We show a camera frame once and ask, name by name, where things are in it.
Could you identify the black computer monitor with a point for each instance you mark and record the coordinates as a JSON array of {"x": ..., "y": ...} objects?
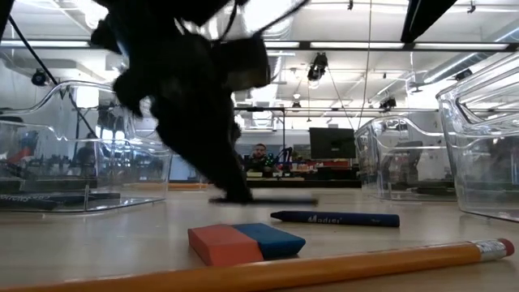
[{"x": 332, "y": 142}]

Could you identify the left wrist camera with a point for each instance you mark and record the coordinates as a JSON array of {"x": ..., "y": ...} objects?
[{"x": 247, "y": 65}]

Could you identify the black ceiling spotlight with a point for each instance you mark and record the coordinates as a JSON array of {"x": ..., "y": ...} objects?
[
  {"x": 464, "y": 75},
  {"x": 387, "y": 103},
  {"x": 39, "y": 77}
]

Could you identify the black pen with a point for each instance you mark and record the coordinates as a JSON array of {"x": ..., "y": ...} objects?
[{"x": 284, "y": 200}]

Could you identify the orange-red eraser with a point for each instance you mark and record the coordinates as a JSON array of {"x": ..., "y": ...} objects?
[{"x": 223, "y": 245}]

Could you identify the silver round ceiling duct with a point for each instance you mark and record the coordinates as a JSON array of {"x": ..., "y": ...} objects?
[{"x": 281, "y": 36}]

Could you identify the blue Madisi print pen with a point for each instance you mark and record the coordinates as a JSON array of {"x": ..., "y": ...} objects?
[{"x": 336, "y": 219}]

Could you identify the orange wooden pencil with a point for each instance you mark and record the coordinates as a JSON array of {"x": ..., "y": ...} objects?
[{"x": 284, "y": 271}]

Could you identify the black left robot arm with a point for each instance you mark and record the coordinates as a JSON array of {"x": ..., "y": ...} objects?
[{"x": 162, "y": 24}]

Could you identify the black aluminium table frame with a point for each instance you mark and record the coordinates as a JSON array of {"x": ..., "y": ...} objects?
[{"x": 324, "y": 183}]

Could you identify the black overhead camera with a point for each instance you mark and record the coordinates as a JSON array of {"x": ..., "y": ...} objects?
[{"x": 318, "y": 65}]

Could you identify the black overhead beam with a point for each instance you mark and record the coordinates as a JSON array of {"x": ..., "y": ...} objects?
[{"x": 357, "y": 45}]

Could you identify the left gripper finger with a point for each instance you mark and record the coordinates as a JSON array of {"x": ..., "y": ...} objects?
[
  {"x": 225, "y": 146},
  {"x": 190, "y": 146}
]

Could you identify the person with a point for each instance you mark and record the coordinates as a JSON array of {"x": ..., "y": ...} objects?
[{"x": 259, "y": 160}]

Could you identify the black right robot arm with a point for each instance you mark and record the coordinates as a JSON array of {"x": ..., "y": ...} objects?
[{"x": 425, "y": 16}]

